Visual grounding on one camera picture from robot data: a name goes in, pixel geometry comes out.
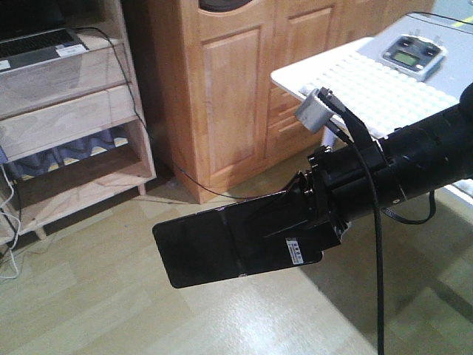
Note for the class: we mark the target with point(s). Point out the white grid tray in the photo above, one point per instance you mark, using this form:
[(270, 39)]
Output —
[(381, 97)]

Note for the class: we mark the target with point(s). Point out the grey remote controller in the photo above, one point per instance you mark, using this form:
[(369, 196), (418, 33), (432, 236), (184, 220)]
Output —
[(414, 55)]

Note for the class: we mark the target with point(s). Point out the wooden cabinet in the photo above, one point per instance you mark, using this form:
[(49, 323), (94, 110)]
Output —
[(203, 69)]

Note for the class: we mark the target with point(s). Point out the grey laptop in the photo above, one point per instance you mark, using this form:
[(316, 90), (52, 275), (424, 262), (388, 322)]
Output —
[(35, 32)]

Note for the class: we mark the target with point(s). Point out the black foldable smartphone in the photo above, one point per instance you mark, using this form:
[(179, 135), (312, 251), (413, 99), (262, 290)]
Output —
[(227, 242)]

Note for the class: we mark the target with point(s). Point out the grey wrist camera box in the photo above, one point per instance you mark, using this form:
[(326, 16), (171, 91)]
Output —
[(313, 114)]

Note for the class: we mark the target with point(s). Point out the light wooden desk shelf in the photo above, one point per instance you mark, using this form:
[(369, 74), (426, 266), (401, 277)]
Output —
[(72, 130)]

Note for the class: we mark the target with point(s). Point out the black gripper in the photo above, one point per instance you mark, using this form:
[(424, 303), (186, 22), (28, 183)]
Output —
[(345, 182)]

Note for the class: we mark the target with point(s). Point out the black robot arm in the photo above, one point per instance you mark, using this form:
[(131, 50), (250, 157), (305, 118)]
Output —
[(425, 156)]

